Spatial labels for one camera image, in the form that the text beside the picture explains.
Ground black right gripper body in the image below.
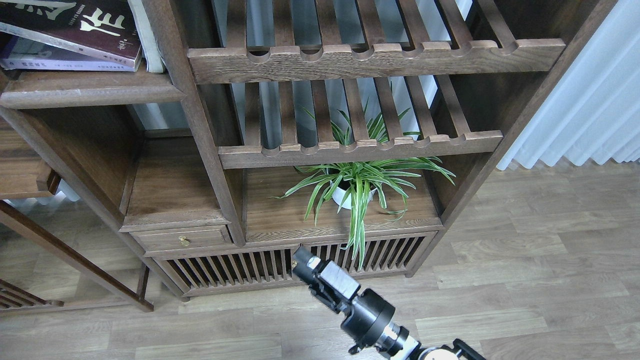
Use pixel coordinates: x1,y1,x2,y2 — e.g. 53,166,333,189
309,280,397,351

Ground white plant pot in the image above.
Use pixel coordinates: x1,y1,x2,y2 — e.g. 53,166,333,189
332,180,378,214

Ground wooden side furniture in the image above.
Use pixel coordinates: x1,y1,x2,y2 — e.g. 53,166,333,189
0,119,154,315

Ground brass drawer knob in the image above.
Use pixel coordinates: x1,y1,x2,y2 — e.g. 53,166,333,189
178,235,191,248

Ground dark wooden bookshelf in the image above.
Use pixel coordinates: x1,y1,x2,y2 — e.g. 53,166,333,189
1,0,617,297

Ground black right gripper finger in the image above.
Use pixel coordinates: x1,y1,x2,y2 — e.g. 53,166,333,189
292,246,361,303

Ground white curtain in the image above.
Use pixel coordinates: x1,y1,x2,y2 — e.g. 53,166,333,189
497,0,640,170

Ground green spider plant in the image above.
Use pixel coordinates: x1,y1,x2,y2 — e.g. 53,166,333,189
272,82,457,271

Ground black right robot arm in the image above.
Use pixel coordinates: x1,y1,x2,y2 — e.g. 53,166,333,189
292,246,484,360

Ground white upright books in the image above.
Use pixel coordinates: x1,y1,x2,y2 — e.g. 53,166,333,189
128,0,166,73

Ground maroon book with white characters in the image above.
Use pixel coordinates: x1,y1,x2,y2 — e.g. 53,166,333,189
0,0,142,69

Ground pale lavender book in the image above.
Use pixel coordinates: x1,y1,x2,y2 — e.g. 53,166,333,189
0,33,140,72

